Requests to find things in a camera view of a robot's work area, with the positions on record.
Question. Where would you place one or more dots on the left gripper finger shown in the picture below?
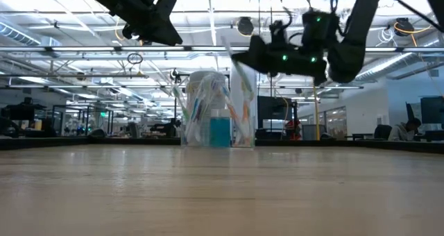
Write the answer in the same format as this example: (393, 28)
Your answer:
(163, 27)

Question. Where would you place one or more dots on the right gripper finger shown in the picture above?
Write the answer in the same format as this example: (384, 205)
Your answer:
(258, 57)

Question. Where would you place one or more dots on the blue mouthwash bottle white cap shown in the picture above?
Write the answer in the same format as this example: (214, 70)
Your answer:
(220, 130)

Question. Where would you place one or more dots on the clear plastic organizer box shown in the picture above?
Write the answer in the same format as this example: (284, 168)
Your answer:
(208, 142)

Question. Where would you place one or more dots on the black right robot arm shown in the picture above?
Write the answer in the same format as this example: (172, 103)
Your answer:
(350, 55)

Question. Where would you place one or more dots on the white round pillar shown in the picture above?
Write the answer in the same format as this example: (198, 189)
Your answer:
(254, 90)

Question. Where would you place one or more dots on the large black screen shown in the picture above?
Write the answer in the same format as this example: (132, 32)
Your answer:
(274, 107)

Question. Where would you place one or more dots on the long ceiling light bar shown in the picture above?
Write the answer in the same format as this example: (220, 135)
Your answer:
(86, 49)

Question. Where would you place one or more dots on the red black equipment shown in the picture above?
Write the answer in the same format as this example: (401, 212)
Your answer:
(293, 129)

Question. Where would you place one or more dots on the grey bin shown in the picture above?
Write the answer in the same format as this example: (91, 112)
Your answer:
(312, 132)

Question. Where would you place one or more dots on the black office chair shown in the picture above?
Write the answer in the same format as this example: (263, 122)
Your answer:
(382, 132)

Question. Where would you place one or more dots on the person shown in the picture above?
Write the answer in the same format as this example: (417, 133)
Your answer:
(399, 133)

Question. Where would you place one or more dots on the black desk monitor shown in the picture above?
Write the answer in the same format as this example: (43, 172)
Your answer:
(431, 109)

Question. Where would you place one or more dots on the black workstation equipment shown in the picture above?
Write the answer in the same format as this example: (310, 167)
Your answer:
(21, 112)

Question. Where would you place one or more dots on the silver air duct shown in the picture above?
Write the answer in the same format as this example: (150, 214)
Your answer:
(14, 33)
(388, 66)

